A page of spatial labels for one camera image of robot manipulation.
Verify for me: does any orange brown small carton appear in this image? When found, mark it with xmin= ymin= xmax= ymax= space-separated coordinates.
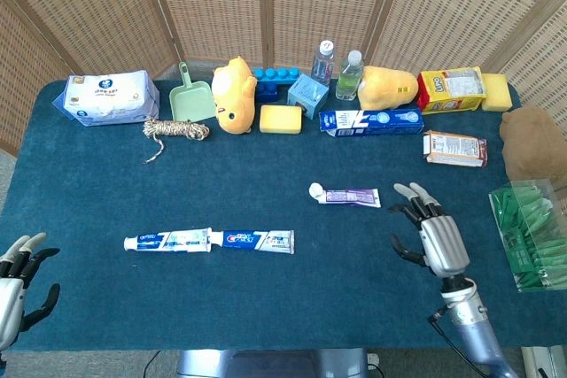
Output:
xmin=422 ymin=130 xmax=489 ymax=168

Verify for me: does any black cable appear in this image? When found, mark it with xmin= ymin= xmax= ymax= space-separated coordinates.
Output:
xmin=144 ymin=350 xmax=163 ymax=378

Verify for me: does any blue toothpaste carton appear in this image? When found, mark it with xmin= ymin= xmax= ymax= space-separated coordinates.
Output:
xmin=318 ymin=107 xmax=425 ymax=138

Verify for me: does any teal table cloth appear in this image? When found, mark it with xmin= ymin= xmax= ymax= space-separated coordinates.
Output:
xmin=0 ymin=79 xmax=567 ymax=352

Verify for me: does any yellow cleaning sponge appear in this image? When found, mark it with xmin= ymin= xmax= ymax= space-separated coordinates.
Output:
xmin=259 ymin=104 xmax=304 ymax=135
xmin=480 ymin=73 xmax=515 ymax=112

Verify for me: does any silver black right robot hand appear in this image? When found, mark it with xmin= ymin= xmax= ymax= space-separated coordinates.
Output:
xmin=388 ymin=181 xmax=471 ymax=280

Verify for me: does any clear bottle pink label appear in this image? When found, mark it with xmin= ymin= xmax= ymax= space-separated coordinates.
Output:
xmin=311 ymin=39 xmax=336 ymax=87

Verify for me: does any blue white toothpaste tube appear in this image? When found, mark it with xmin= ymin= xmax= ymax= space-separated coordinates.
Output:
xmin=123 ymin=227 xmax=214 ymax=254

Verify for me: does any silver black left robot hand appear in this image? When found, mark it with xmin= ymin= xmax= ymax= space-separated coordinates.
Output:
xmin=0 ymin=231 xmax=62 ymax=351

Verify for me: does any yellow red snack box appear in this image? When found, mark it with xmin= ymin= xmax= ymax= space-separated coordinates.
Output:
xmin=416 ymin=66 xmax=487 ymax=114

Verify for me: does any yellow plush with tag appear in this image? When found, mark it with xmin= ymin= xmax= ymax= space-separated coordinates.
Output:
xmin=356 ymin=65 xmax=420 ymax=111

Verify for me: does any Crest toothpaste tube red logo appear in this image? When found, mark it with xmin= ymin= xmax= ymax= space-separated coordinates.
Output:
xmin=207 ymin=228 xmax=296 ymax=256

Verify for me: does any white tissue pack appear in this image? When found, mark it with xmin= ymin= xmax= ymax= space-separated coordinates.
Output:
xmin=51 ymin=69 xmax=161 ymax=127

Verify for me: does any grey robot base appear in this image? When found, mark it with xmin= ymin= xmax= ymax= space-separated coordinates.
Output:
xmin=176 ymin=348 xmax=371 ymax=378

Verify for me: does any blue toy building block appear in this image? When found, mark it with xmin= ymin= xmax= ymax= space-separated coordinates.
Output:
xmin=252 ymin=66 xmax=301 ymax=104

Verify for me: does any clear bottle green label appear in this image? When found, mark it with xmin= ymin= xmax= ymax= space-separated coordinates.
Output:
xmin=335 ymin=50 xmax=365 ymax=101

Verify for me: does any brown plush toy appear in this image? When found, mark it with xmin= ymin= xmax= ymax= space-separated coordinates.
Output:
xmin=499 ymin=106 xmax=567 ymax=184

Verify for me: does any yellow duck plush with face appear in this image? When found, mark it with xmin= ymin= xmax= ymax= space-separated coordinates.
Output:
xmin=211 ymin=56 xmax=259 ymax=135

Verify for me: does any light blue small box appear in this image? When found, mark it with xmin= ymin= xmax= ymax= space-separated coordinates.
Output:
xmin=287 ymin=73 xmax=330 ymax=120

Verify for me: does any green plastic dustpan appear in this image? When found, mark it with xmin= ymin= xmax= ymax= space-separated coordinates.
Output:
xmin=169 ymin=61 xmax=217 ymax=123

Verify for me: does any clear box of green packets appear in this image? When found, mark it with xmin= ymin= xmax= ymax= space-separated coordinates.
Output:
xmin=487 ymin=178 xmax=567 ymax=294

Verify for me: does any short purple toothpaste tube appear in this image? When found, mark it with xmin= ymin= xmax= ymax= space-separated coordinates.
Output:
xmin=308 ymin=181 xmax=383 ymax=209

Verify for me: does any coiled beige rope bundle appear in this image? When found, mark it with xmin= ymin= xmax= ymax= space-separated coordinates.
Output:
xmin=142 ymin=118 xmax=211 ymax=164

